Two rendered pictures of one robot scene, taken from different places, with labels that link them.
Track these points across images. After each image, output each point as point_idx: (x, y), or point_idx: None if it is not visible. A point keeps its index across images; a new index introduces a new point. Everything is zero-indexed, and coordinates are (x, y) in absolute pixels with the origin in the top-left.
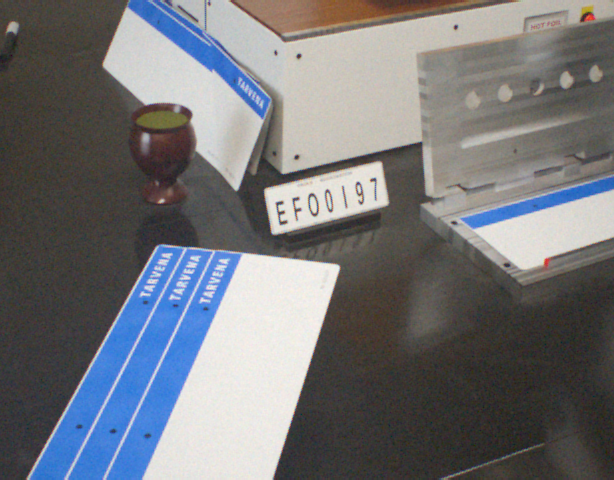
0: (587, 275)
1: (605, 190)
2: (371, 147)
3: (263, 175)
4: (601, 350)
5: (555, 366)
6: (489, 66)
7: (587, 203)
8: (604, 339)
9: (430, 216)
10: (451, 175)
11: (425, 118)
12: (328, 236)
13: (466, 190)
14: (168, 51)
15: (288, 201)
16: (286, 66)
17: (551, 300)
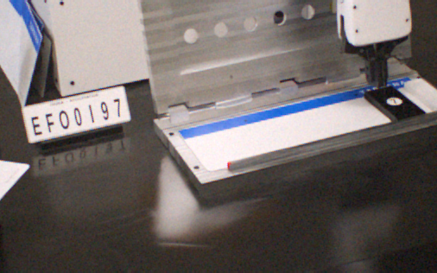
0: (265, 176)
1: (312, 108)
2: (138, 75)
3: (50, 98)
4: (250, 237)
5: (205, 249)
6: (204, 8)
7: (290, 118)
8: (256, 228)
9: (158, 129)
10: (173, 96)
11: (146, 51)
12: (76, 144)
13: (189, 108)
14: (1, 1)
15: (42, 117)
16: (52, 11)
17: (228, 196)
